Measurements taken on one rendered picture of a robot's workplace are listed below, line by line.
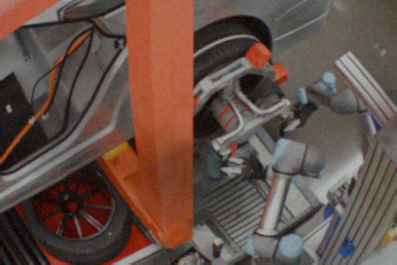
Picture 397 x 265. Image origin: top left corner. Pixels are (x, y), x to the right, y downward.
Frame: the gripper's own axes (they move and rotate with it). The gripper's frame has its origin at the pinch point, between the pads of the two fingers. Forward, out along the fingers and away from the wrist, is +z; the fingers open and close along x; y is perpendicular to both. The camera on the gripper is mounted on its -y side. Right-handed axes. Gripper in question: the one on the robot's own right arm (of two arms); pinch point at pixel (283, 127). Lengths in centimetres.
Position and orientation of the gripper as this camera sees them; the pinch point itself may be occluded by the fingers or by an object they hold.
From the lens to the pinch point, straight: 407.8
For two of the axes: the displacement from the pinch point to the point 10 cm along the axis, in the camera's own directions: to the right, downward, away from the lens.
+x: 5.8, 6.9, -4.4
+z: -8.2, 4.9, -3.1
